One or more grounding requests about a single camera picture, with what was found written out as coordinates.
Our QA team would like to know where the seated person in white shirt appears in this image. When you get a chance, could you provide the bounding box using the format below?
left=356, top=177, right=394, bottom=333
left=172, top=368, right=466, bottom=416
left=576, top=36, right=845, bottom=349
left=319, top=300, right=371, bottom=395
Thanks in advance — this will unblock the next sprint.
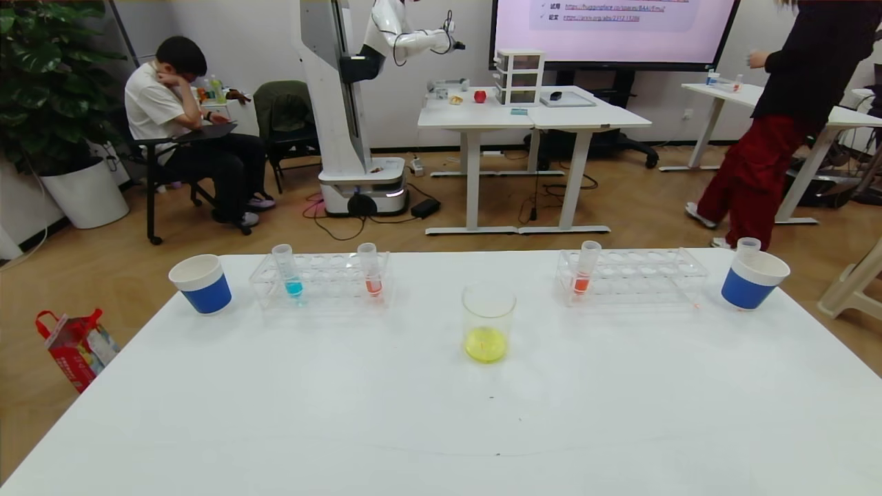
left=124, top=35, right=276, bottom=229

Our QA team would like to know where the clear acrylic test tube rack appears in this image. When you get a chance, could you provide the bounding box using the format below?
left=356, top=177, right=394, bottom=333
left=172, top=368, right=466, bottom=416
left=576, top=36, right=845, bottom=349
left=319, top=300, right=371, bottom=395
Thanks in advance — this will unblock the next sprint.
left=555, top=247, right=710, bottom=307
left=248, top=250, right=395, bottom=311

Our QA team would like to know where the long white desk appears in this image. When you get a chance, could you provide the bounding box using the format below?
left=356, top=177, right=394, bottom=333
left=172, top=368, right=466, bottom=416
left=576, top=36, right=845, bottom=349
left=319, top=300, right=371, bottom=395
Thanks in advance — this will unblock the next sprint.
left=658, top=81, right=882, bottom=226

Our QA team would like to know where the white drawer organizer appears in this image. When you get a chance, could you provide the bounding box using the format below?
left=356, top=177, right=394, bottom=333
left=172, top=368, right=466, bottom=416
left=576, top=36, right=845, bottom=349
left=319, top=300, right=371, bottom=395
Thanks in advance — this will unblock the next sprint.
left=494, top=47, right=546, bottom=106

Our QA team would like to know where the red gift bag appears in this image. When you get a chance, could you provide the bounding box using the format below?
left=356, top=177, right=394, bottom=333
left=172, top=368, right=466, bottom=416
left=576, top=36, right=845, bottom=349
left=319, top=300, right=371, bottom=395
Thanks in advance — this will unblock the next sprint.
left=34, top=307, right=119, bottom=394

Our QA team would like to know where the blue paper cup white rim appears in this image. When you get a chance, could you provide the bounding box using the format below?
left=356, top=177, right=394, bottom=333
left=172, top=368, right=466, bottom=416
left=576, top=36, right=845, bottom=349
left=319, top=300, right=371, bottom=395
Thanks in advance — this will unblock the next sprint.
left=168, top=254, right=233, bottom=316
left=721, top=251, right=792, bottom=311

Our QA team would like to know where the standing person in red trousers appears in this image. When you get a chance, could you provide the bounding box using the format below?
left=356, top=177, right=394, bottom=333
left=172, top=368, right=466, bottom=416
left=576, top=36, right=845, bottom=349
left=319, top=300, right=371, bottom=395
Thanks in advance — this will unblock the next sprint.
left=685, top=0, right=882, bottom=251

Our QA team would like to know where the chair with green jacket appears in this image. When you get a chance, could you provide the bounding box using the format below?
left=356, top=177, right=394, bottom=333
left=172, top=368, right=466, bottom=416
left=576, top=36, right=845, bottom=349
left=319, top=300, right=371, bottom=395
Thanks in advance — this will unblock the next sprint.
left=252, top=79, right=322, bottom=194

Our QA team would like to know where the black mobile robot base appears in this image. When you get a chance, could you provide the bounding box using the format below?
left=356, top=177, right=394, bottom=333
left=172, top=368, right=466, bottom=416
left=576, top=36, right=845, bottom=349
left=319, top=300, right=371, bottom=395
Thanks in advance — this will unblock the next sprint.
left=782, top=155, right=882, bottom=207

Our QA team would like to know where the beige plastic stool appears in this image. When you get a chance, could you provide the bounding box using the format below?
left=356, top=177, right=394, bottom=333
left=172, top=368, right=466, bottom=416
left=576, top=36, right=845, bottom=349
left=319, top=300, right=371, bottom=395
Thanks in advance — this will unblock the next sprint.
left=817, top=238, right=882, bottom=321

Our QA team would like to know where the dark laptop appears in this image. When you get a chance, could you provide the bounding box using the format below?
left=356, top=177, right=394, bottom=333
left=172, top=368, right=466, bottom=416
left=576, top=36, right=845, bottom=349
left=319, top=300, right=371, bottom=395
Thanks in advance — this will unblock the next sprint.
left=171, top=121, right=240, bottom=143

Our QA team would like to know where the black screen stand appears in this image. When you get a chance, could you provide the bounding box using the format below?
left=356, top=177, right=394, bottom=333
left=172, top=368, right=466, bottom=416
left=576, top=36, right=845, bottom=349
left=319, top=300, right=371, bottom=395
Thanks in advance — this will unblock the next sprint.
left=525, top=68, right=660, bottom=169

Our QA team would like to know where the grey flat tray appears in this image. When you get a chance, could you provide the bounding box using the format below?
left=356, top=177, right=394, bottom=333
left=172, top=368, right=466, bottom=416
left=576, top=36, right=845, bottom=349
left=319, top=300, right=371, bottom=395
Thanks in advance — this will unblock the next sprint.
left=539, top=89, right=597, bottom=107

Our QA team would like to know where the clear glass beaker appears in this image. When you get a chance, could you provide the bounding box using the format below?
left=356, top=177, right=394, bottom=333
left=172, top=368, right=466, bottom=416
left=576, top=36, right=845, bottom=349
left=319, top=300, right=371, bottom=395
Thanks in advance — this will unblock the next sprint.
left=461, top=281, right=517, bottom=364

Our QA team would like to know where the test tube with blue pigment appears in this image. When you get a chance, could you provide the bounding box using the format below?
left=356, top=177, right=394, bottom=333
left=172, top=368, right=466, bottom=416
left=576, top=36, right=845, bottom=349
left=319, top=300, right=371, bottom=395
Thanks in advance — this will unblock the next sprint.
left=271, top=243, right=304, bottom=298

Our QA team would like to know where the test tube with red pigment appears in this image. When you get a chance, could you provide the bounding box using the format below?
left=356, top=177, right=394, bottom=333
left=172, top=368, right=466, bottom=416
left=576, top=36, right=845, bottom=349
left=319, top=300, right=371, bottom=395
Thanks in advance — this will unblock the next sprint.
left=573, top=240, right=603, bottom=297
left=356, top=242, right=383, bottom=298

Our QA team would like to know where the white standing desk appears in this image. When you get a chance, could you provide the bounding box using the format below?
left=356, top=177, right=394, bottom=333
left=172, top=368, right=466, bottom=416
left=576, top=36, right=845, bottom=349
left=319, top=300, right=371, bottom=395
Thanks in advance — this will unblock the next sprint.
left=518, top=85, right=654, bottom=234
left=417, top=85, right=545, bottom=236

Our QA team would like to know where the large display screen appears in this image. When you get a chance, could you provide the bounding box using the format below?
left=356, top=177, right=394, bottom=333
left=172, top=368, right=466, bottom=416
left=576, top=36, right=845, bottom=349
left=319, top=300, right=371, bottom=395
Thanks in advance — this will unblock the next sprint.
left=489, top=0, right=742, bottom=72

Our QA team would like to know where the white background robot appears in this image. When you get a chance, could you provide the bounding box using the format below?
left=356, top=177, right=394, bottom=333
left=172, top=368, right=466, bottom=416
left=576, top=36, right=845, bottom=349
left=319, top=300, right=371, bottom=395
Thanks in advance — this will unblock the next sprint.
left=296, top=0, right=466, bottom=218

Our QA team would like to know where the large green potted plant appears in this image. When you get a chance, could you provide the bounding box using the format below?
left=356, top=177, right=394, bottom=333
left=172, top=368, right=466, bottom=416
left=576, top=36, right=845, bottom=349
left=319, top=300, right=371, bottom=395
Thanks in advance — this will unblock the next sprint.
left=0, top=0, right=133, bottom=176

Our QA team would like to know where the white planter pot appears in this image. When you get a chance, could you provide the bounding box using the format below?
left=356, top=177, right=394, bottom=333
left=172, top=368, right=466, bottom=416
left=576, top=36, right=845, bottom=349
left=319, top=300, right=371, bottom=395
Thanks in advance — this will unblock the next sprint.
left=38, top=156, right=130, bottom=230

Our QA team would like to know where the black office chair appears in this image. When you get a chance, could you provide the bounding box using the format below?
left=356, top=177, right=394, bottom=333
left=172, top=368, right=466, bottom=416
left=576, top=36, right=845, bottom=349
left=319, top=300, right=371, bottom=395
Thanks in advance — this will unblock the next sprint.
left=126, top=121, right=253, bottom=246

